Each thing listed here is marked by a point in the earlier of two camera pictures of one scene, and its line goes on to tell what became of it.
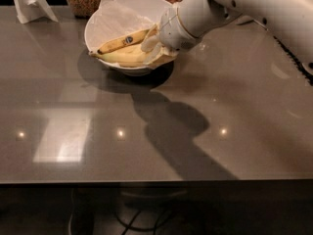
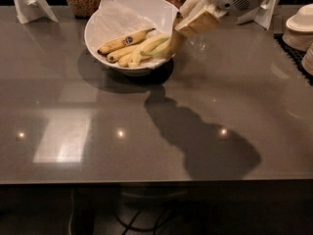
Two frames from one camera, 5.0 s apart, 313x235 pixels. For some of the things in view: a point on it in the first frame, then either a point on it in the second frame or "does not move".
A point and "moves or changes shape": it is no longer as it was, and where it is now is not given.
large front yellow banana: (128, 57) moves or changes shape
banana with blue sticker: (128, 40) does not move
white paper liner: (115, 19) does not move
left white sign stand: (30, 3) does not move
